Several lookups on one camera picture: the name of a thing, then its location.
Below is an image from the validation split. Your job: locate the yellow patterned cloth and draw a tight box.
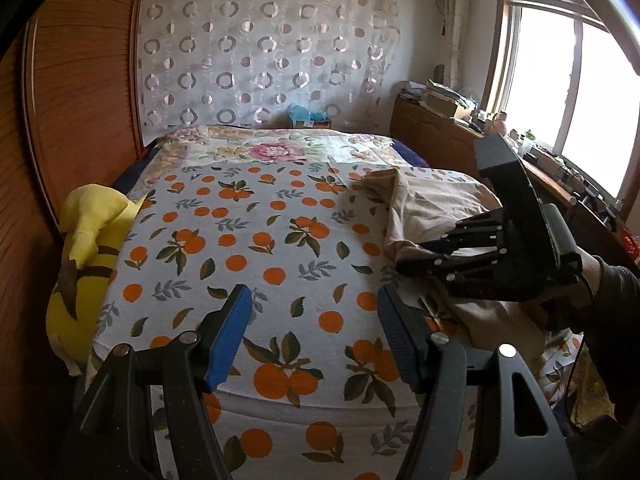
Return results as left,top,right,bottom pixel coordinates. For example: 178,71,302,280
569,352,617,427

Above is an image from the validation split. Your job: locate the window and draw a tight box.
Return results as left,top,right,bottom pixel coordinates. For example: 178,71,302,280
487,0,640,201

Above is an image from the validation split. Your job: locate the beige printed t-shirt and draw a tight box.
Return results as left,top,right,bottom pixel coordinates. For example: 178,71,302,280
352,167,551,361

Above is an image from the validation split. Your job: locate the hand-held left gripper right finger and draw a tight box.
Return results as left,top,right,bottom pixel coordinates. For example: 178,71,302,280
376,285,578,480

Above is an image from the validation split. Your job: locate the orange fruit print bedsheet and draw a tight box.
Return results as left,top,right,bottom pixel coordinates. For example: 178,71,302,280
82,157,576,480

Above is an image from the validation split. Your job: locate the blue plastic bag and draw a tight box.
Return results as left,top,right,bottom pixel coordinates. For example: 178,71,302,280
286,102,332,129

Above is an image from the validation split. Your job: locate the person's right hand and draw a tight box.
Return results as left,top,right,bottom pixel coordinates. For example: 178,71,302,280
575,254,610,311

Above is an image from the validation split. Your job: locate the dark blue bed sheet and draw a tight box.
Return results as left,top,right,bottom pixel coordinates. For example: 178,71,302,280
389,136,432,168

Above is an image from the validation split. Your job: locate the floral pillow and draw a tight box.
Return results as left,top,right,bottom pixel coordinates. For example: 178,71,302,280
145,125,401,171

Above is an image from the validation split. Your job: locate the person's right forearm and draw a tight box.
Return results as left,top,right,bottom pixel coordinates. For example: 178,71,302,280
582,260,640,426

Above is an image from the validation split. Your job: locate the wooden cabinet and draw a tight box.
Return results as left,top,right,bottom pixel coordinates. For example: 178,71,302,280
390,95,640,271

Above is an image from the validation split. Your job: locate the sheer curtain with circles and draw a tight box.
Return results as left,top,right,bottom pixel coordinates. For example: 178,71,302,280
135,0,401,133

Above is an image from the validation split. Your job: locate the pile of books and boxes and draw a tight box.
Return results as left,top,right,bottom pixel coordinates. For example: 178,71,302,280
400,79,477,122

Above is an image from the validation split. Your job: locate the yellow plush toy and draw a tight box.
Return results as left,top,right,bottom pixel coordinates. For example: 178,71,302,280
45,184,148,376

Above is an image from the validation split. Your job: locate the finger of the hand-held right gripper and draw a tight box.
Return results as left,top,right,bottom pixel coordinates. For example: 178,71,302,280
419,210,505,261
396,247,506,302

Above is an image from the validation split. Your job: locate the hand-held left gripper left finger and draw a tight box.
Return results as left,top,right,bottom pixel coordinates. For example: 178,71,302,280
55,284,253,480

